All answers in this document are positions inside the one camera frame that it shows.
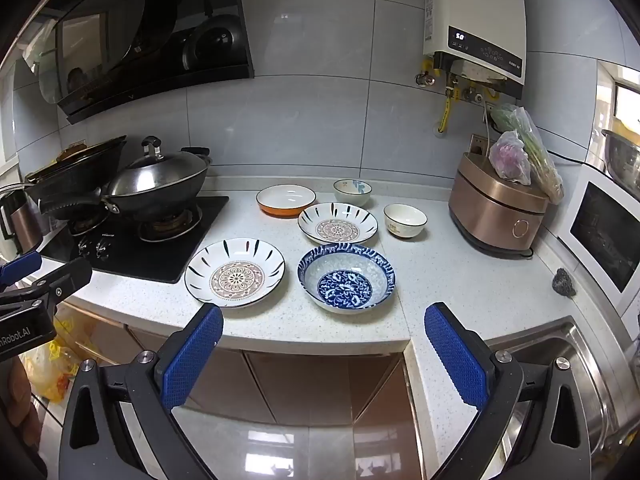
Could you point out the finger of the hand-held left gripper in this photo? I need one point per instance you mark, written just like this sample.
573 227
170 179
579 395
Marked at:
22 264
65 280

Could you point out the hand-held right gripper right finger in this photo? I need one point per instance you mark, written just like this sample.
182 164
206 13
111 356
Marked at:
455 355

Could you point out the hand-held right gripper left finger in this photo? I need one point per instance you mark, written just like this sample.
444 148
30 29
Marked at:
192 355

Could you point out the white plate with mandala pattern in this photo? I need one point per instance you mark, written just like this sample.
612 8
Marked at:
235 275
337 227

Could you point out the blue patterned bowl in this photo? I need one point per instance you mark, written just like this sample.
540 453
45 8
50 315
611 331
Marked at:
345 280

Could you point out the white bowl with dark rim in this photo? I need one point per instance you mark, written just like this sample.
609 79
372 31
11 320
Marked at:
405 225

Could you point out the orange rimmed plate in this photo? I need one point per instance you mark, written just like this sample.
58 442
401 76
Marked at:
285 197

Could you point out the pale bowl with blue print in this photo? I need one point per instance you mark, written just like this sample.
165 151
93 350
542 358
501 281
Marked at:
352 195

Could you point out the brown electric kettle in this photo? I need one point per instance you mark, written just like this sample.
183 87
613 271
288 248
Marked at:
22 220

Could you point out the yellow plastic bag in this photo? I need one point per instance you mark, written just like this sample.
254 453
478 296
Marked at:
50 370

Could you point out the black glass gas cooktop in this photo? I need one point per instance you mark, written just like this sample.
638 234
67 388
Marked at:
150 255

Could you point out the black frying wok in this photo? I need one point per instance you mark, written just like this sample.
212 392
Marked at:
75 177

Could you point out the steel sink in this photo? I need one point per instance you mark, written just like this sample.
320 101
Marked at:
590 350

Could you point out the steel wok lid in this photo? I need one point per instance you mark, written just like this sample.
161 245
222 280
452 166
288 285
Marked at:
150 172

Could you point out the rose gold rice cooker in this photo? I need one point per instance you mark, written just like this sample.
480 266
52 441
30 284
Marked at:
490 200

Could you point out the white microwave oven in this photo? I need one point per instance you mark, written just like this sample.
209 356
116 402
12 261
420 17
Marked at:
600 230

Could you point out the plastic bag with purple vegetable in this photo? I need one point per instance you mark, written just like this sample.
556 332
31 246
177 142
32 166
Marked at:
507 160

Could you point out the plastic bag with green vegetables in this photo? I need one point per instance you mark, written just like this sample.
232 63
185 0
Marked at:
545 170

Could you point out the yellow gas pipe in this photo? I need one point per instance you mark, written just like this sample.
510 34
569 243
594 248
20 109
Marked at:
445 112

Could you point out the steel basin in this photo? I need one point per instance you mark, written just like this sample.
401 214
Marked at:
625 155

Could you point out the black range hood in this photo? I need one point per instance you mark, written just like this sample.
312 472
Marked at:
150 20

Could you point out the white water heater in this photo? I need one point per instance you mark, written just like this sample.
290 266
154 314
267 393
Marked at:
475 0

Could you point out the wall socket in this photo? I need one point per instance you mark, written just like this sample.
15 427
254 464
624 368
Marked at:
479 144

